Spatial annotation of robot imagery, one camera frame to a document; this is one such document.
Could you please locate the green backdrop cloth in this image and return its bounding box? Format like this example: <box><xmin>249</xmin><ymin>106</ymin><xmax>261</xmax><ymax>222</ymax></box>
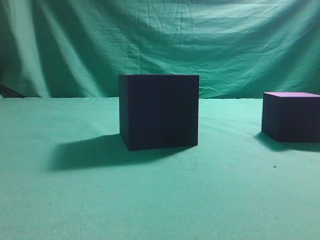
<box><xmin>0</xmin><ymin>0</ymin><xmax>320</xmax><ymax>99</ymax></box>

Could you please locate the small purple cube block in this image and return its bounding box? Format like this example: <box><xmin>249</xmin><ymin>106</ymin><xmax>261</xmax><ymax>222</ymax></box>
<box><xmin>261</xmin><ymin>92</ymin><xmax>320</xmax><ymax>143</ymax></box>

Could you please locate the large dark cube box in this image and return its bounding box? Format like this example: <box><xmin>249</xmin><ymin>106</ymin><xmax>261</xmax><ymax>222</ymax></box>
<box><xmin>118</xmin><ymin>74</ymin><xmax>200</xmax><ymax>151</ymax></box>

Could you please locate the green table cloth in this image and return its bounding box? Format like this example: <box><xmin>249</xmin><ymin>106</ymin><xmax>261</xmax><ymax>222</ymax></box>
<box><xmin>0</xmin><ymin>98</ymin><xmax>320</xmax><ymax>240</ymax></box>

